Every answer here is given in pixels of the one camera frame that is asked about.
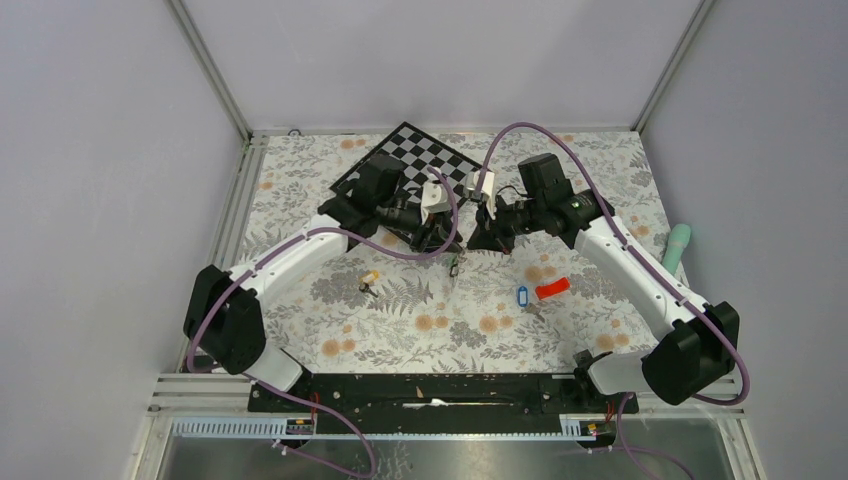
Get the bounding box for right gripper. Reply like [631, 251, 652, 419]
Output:
[467, 191, 545, 256]

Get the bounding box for grey metal key holder plate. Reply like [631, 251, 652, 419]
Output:
[448, 252, 464, 291]

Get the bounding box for blue key tag with key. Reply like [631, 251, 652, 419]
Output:
[516, 286, 546, 322]

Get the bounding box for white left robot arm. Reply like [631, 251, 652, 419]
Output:
[183, 155, 459, 411]

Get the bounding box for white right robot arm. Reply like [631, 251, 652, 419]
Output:
[467, 154, 741, 412]

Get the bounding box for red key tag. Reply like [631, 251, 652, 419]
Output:
[534, 277, 571, 300]

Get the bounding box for black and silver chessboard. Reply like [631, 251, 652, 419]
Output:
[317, 122, 480, 246]

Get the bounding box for floral table mat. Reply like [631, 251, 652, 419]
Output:
[263, 130, 671, 373]

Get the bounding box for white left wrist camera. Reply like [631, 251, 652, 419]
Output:
[420, 181, 452, 219]

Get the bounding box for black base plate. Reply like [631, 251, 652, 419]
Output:
[248, 373, 639, 435]

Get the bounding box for mint green handle tool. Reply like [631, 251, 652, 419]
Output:
[661, 224, 692, 275]

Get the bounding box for aluminium frame rails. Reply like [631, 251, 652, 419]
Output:
[135, 0, 770, 480]

